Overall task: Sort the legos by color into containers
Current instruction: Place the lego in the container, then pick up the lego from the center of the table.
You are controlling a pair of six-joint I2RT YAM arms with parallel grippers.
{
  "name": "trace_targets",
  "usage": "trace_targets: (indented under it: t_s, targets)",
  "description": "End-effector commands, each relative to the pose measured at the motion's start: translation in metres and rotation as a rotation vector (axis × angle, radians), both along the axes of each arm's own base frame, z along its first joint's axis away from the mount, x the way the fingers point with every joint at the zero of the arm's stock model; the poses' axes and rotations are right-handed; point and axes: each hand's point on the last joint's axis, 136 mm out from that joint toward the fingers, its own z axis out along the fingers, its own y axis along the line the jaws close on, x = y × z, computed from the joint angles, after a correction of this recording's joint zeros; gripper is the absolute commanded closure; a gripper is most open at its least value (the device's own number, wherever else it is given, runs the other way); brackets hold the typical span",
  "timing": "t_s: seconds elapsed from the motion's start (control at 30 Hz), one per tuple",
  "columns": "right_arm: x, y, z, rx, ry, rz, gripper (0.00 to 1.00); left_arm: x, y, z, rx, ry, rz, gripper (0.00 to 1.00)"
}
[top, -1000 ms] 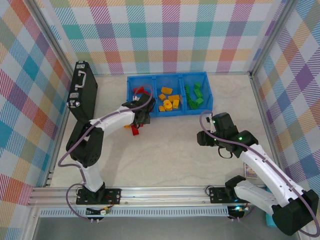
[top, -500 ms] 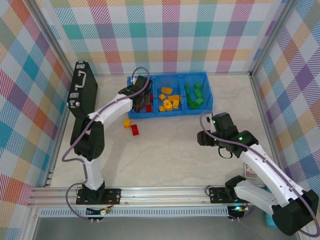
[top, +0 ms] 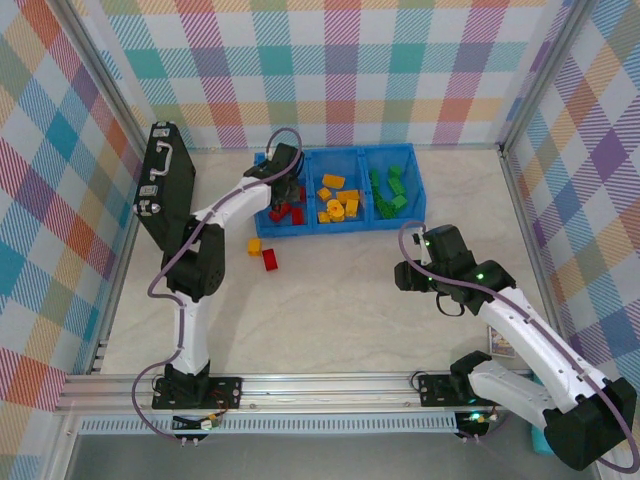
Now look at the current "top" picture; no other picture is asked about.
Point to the red lego brick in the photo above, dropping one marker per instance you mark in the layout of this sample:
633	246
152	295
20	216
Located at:
301	194
280	215
297	216
270	259

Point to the yellow lego brick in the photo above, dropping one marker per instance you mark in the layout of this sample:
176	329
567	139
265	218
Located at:
347	196
334	207
352	207
325	217
333	180
254	247
325	193

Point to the green curved lego brick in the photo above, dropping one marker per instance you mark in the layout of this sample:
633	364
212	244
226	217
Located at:
395	172

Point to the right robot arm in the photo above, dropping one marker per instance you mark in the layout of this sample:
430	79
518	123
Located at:
525	325

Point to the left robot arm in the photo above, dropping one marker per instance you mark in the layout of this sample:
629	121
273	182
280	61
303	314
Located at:
192	330

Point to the blue plastic bin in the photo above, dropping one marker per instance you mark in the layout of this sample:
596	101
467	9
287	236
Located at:
280	230
340	227
400	224

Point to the small printed card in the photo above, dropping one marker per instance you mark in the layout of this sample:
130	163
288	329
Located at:
500	342

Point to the black briefcase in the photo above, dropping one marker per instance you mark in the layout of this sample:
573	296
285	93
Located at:
167	190

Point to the small wiring connector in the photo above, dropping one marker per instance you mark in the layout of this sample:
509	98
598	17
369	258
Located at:
207	424
475	419

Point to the teal cylindrical tool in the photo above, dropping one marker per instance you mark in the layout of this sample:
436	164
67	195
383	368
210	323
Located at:
540	445

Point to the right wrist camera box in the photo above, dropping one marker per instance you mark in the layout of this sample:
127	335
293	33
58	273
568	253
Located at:
423	250

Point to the aluminium frame beam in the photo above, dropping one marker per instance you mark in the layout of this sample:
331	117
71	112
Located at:
125	250
521	210

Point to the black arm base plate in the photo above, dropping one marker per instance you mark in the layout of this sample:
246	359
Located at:
435	392
225	392

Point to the aluminium mounting rail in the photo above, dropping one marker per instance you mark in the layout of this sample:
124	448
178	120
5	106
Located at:
325	395

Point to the aluminium frame post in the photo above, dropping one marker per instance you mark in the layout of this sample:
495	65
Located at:
107	75
542	75

